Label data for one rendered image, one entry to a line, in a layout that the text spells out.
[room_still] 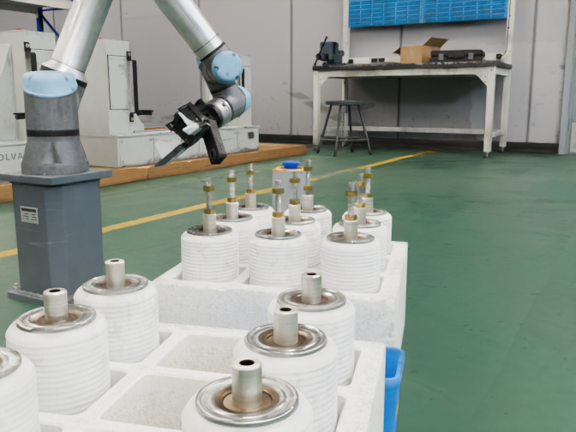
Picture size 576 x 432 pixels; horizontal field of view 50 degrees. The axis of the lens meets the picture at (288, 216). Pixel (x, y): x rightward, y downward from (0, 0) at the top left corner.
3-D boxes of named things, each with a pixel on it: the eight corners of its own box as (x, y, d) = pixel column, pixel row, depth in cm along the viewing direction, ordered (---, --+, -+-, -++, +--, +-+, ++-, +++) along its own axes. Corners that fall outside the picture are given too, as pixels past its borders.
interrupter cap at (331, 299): (268, 311, 65) (268, 305, 65) (285, 290, 72) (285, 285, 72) (339, 317, 63) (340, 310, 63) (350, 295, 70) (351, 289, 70)
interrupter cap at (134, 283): (69, 295, 70) (69, 289, 70) (104, 277, 78) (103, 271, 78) (129, 300, 69) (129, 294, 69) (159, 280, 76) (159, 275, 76)
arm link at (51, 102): (22, 130, 137) (17, 68, 134) (28, 128, 149) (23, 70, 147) (80, 129, 140) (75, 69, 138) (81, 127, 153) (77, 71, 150)
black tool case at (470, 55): (435, 65, 548) (436, 53, 546) (484, 64, 532) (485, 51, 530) (429, 63, 517) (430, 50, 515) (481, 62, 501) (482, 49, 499)
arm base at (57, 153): (7, 172, 143) (3, 129, 141) (59, 166, 156) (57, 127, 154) (51, 177, 136) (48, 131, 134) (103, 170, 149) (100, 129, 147)
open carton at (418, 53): (409, 67, 575) (411, 42, 571) (447, 65, 548) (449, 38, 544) (391, 66, 554) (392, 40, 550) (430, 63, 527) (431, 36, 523)
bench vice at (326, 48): (331, 68, 571) (331, 40, 566) (348, 67, 563) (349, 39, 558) (310, 66, 536) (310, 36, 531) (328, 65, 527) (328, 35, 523)
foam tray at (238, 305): (153, 387, 102) (148, 282, 99) (229, 309, 139) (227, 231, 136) (391, 414, 93) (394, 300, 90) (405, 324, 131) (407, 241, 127)
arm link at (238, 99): (224, 87, 174) (237, 114, 177) (201, 99, 166) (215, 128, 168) (245, 78, 169) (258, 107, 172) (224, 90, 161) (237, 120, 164)
